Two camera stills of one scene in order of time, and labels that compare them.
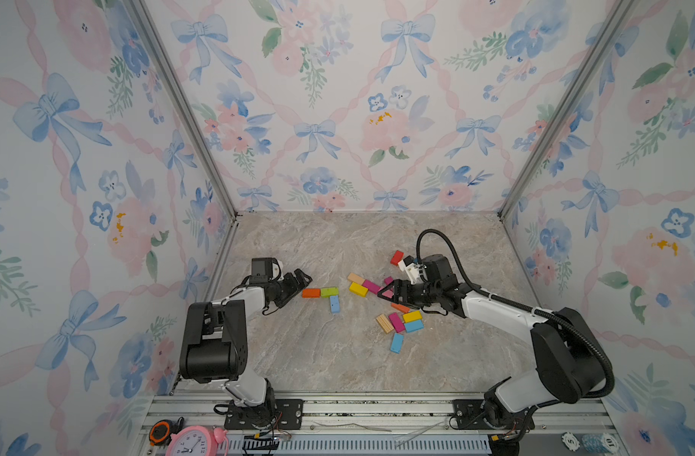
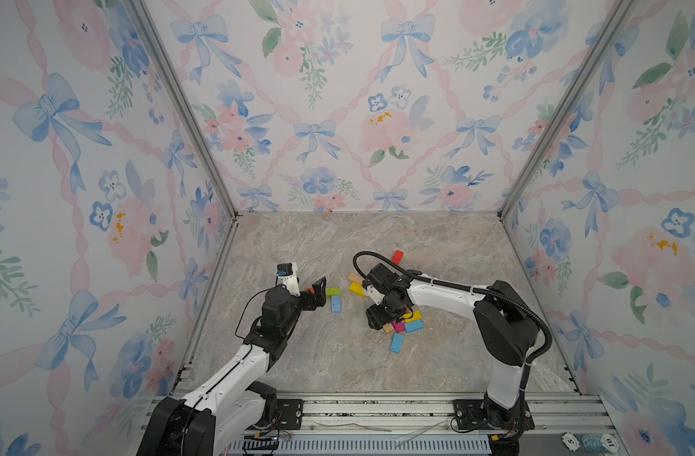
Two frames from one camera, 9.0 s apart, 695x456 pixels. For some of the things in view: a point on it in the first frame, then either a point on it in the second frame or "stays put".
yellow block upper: [358, 289] stays put
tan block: [353, 277] stays put
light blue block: [335, 306] stays put
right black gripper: [398, 290] to [375, 319]
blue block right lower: [414, 326] stays put
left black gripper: [292, 287] to [319, 297]
